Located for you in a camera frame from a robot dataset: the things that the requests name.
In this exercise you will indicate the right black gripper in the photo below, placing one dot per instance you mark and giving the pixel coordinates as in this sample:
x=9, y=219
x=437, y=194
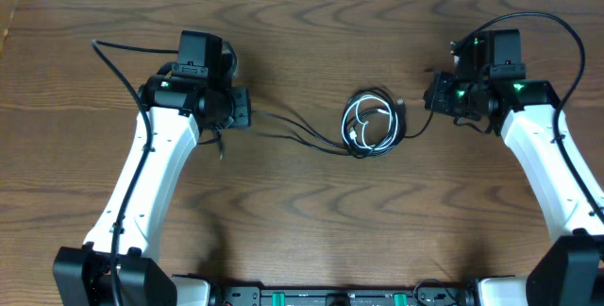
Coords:
x=435, y=95

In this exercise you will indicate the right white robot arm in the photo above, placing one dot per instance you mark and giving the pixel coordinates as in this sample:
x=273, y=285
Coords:
x=490, y=82

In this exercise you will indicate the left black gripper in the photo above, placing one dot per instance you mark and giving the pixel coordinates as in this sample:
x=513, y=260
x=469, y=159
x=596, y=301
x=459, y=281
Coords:
x=243, y=116

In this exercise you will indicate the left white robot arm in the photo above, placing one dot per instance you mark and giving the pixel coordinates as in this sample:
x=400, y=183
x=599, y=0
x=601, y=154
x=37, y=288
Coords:
x=118, y=263

